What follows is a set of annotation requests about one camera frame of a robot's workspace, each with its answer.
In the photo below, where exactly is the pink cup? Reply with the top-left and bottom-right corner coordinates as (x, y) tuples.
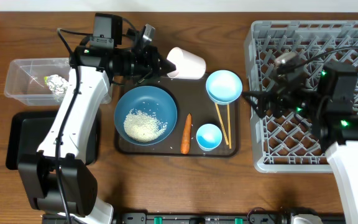
(167, 47), (206, 80)

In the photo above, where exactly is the large light blue bowl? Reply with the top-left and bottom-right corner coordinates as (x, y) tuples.
(206, 70), (243, 105)

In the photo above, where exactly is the small light blue cup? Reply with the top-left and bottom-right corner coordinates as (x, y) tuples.
(196, 124), (223, 152)

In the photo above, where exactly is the aluminium foil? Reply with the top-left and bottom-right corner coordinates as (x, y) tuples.
(44, 75), (68, 95)

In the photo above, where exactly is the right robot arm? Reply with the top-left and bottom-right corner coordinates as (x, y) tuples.
(242, 52), (358, 223)

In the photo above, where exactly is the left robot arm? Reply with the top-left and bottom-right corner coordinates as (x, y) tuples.
(17, 13), (175, 223)

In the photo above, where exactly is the grey dishwasher rack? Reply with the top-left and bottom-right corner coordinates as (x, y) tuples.
(244, 21), (358, 173)

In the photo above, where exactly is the dark blue plate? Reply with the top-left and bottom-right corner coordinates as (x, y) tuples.
(114, 86), (178, 146)

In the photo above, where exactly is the right wooden chopstick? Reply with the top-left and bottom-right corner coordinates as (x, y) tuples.
(226, 104), (232, 149)

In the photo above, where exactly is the wooden chopstick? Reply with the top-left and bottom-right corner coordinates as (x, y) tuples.
(214, 103), (229, 145)
(226, 104), (232, 149)

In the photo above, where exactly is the left wooden chopstick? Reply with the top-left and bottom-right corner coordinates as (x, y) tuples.
(214, 103), (229, 145)

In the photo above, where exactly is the pile of white rice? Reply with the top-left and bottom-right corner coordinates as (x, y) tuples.
(124, 109), (167, 142)

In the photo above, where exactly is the dark brown serving tray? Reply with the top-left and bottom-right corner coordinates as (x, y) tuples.
(114, 77), (241, 158)

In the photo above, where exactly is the orange carrot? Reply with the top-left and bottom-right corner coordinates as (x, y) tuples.
(180, 113), (192, 154)

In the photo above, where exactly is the clear plastic bin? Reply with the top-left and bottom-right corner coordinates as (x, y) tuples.
(4, 57), (112, 106)

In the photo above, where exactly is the black bin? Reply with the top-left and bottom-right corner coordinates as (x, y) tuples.
(6, 110), (101, 170)

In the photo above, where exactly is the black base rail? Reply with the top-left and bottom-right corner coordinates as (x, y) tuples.
(110, 207), (346, 224)

